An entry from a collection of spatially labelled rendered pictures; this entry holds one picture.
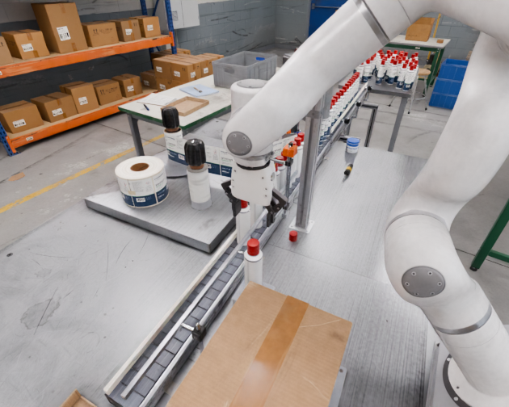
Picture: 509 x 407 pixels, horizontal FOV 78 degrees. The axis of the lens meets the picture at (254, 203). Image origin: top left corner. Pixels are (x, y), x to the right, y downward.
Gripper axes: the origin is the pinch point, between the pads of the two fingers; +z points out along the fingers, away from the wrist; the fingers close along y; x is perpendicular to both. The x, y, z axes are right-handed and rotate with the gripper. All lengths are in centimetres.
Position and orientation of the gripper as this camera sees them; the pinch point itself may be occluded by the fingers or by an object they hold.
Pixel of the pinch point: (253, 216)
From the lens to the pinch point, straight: 78.0
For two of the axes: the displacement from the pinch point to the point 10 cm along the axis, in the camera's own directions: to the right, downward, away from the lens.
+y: -8.9, -2.6, 3.6
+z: 0.0, 8.1, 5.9
